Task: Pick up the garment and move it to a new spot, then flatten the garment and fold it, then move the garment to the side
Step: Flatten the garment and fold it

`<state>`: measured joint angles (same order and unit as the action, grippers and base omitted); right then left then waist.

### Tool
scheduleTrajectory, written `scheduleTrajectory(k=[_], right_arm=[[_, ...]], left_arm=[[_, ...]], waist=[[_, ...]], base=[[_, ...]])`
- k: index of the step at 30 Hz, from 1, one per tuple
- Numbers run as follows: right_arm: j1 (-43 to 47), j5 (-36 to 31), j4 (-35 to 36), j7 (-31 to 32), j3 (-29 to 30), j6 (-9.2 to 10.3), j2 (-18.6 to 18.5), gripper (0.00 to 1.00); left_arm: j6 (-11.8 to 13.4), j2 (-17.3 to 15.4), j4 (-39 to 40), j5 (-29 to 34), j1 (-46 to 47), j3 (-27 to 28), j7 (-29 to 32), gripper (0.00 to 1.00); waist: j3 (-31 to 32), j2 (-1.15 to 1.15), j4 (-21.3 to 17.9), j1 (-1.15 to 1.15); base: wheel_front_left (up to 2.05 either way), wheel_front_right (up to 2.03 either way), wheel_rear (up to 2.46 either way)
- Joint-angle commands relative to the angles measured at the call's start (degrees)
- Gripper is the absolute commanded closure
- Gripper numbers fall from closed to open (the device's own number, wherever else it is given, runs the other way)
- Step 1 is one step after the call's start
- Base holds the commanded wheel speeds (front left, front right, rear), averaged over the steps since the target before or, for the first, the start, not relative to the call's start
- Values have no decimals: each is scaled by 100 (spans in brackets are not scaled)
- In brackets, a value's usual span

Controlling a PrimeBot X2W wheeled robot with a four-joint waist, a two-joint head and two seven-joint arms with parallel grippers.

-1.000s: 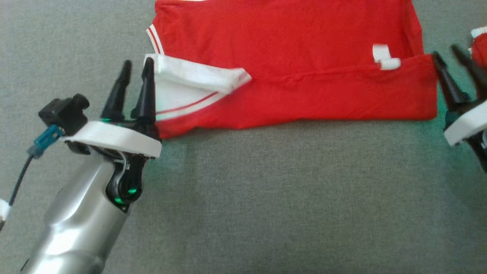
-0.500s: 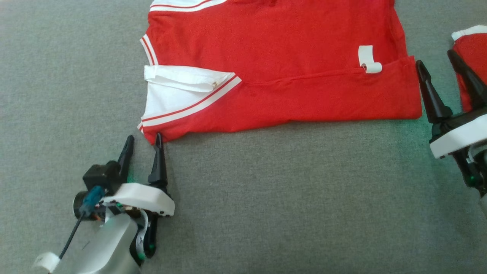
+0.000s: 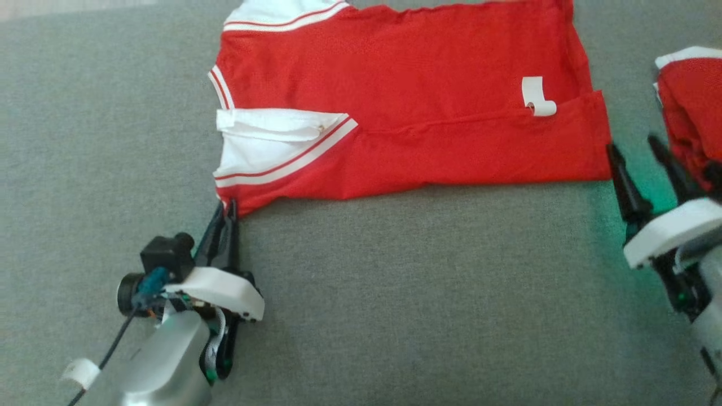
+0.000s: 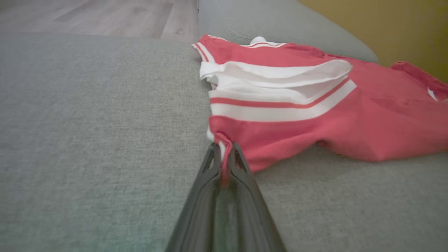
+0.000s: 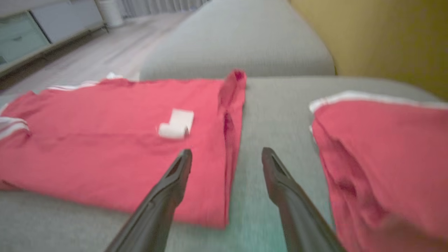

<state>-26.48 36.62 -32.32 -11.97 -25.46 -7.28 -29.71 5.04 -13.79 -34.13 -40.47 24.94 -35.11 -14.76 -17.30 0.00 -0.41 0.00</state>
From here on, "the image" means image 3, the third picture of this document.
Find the grey sofa chaise cushion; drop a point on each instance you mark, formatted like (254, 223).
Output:
(395, 282)

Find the red white sports jersey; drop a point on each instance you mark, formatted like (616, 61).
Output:
(694, 101)
(395, 84)

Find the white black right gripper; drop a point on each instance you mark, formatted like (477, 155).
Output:
(671, 231)

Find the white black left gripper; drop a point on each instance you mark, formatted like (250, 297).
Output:
(225, 290)

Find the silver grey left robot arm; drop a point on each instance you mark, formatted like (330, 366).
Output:
(158, 361)

